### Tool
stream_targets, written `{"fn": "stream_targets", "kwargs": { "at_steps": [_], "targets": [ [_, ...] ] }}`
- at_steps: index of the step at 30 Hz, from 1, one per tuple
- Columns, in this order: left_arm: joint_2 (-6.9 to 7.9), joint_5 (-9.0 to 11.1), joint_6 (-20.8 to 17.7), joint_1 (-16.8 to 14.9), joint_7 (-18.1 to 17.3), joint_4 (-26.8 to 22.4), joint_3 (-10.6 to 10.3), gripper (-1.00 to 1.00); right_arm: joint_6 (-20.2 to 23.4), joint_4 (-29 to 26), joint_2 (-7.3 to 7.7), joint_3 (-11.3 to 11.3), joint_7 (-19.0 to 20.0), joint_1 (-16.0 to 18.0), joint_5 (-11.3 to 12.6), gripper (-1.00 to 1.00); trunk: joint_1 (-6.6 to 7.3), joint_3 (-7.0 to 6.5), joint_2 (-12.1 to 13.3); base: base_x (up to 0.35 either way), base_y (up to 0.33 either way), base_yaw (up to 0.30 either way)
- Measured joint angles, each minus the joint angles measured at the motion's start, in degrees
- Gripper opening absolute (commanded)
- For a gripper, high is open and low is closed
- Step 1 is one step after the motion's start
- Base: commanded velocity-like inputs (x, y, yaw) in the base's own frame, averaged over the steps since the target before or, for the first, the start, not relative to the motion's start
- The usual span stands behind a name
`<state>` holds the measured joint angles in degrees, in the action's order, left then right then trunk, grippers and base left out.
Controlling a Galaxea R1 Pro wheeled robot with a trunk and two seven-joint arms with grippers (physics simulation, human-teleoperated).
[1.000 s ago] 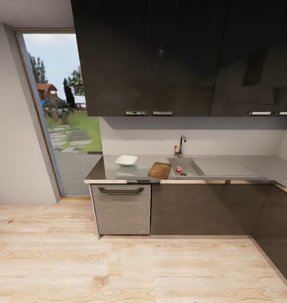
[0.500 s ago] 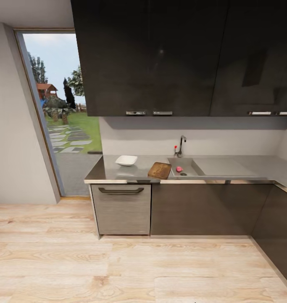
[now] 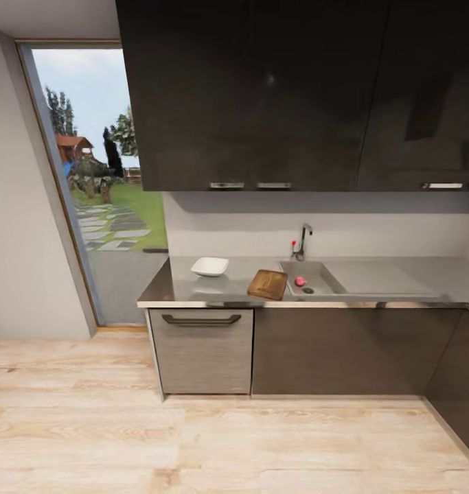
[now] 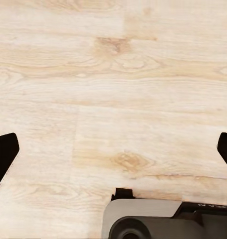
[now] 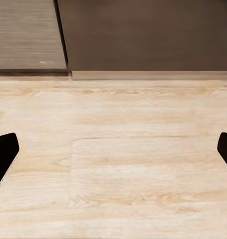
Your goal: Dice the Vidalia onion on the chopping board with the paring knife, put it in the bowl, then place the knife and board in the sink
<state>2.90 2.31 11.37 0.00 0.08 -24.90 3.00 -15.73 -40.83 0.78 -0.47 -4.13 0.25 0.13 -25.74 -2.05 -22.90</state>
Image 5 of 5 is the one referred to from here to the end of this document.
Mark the dishwasher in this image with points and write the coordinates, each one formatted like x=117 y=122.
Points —
x=31 y=37

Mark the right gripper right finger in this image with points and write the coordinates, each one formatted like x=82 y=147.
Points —
x=222 y=146

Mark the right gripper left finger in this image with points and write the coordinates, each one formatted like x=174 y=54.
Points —
x=9 y=148

